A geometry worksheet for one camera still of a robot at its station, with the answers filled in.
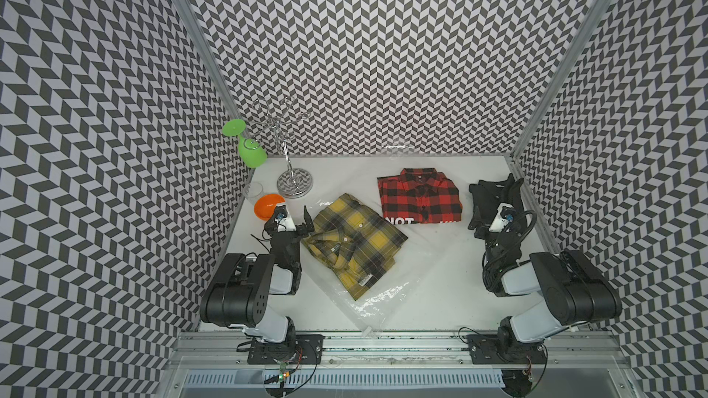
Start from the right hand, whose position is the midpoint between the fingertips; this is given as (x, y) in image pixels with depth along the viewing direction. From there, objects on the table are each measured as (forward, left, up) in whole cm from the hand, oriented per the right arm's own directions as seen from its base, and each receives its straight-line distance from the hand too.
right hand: (489, 213), depth 89 cm
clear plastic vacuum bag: (-13, +23, -11) cm, 28 cm away
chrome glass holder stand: (+20, +70, -7) cm, 73 cm away
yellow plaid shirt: (-7, +44, -6) cm, 45 cm away
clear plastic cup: (+14, +84, -5) cm, 85 cm away
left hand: (+1, +65, +1) cm, 65 cm away
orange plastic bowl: (+5, +75, -1) cm, 76 cm away
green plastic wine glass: (+17, +79, +12) cm, 82 cm away
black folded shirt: (+13, -5, -9) cm, 17 cm away
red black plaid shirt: (+13, +20, -6) cm, 24 cm away
